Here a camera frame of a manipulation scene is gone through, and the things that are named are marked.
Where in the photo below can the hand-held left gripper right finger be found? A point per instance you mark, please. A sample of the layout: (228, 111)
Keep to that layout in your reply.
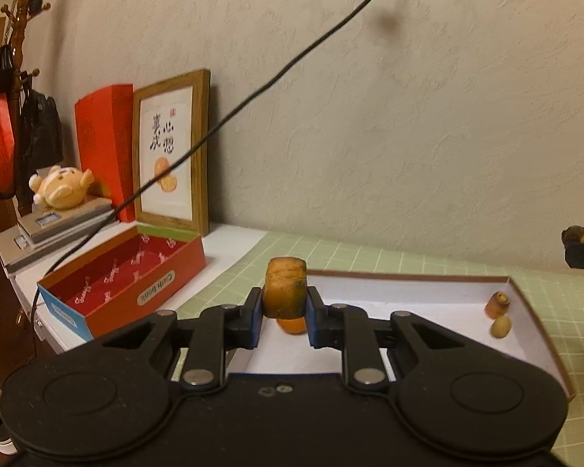
(311, 323)

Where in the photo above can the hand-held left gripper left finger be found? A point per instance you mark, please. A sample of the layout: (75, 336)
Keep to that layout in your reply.
(257, 321)

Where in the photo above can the mandarin orange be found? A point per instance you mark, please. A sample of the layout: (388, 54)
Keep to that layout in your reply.
(292, 326)

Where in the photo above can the dark brown wrinkled ball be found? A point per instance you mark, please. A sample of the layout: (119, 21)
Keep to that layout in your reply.
(577, 234)

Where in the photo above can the brown cylindrical chunk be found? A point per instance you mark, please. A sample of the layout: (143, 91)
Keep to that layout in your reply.
(497, 304)
(285, 292)

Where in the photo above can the shallow brown cardboard box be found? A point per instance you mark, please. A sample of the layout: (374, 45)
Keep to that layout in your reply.
(418, 306)

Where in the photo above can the pale round longan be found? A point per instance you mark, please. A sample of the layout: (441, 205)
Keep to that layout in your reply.
(501, 326)

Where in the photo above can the green checked tablecloth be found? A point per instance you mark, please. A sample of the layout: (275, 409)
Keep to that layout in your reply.
(418, 253)

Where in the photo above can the red open box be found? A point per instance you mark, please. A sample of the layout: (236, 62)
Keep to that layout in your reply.
(126, 296)

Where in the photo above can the silver digital scale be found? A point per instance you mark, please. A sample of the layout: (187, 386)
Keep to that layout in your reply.
(63, 219)

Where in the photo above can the tan plush bear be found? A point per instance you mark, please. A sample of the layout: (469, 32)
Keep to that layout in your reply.
(63, 187)

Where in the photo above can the stack of grey books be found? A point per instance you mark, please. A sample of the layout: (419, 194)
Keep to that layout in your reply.
(24, 255)

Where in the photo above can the red hanging bag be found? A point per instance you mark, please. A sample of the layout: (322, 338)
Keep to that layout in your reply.
(1, 146)

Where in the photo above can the small black hanging bag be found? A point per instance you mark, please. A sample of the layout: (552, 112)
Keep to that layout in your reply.
(4, 70)

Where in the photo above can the wooden coat rack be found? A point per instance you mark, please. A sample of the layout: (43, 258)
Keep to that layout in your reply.
(17, 34)

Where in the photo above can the wooden picture frame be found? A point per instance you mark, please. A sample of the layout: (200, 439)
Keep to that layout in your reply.
(202, 155)

